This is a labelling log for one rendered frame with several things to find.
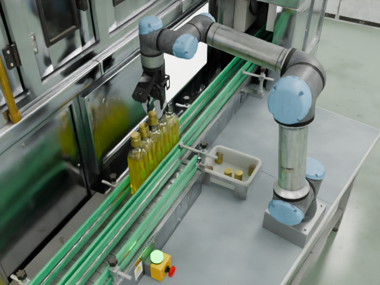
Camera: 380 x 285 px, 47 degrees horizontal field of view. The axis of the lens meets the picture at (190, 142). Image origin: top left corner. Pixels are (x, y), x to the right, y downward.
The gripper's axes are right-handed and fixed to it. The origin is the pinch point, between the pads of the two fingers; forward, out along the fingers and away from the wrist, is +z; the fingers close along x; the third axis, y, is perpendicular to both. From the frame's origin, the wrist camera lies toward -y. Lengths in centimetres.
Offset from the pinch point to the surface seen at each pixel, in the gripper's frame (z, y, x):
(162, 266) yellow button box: 34, -33, -22
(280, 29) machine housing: 4, 95, -16
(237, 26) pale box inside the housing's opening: 14, 108, 12
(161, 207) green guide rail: 23.9, -18.4, -13.3
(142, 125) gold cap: 0.4, -6.4, 0.3
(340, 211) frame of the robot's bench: 97, 80, -69
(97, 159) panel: 11.1, -18.8, 12.1
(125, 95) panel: -3.4, 2.2, 12.5
